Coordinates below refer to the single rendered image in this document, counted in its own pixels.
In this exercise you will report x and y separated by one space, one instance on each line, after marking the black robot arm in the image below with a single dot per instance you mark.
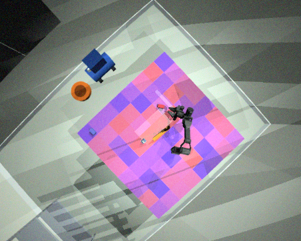
187 123

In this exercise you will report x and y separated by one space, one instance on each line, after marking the orange bar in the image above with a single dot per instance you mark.
161 133

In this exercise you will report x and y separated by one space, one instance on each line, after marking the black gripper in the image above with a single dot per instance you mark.
177 114

